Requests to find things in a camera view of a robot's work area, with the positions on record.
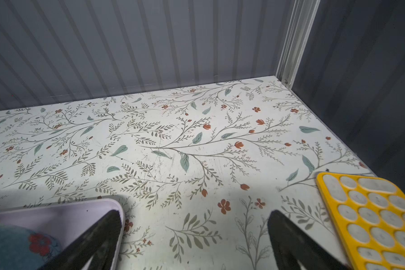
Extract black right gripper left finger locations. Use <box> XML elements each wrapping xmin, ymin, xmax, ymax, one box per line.
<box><xmin>40</xmin><ymin>210</ymin><xmax>122</xmax><ymax>270</ymax></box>

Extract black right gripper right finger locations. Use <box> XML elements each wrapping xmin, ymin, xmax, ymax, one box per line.
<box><xmin>267</xmin><ymin>210</ymin><xmax>348</xmax><ymax>270</ymax></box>

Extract blue polka dot mug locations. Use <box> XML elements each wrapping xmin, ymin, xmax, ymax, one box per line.
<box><xmin>0</xmin><ymin>223</ymin><xmax>63</xmax><ymax>270</ymax></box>

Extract lavender plastic tray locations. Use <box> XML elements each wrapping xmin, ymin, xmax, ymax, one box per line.
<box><xmin>0</xmin><ymin>198</ymin><xmax>126</xmax><ymax>270</ymax></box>

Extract yellow calculator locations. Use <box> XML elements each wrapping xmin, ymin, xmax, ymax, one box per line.
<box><xmin>316</xmin><ymin>172</ymin><xmax>405</xmax><ymax>270</ymax></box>

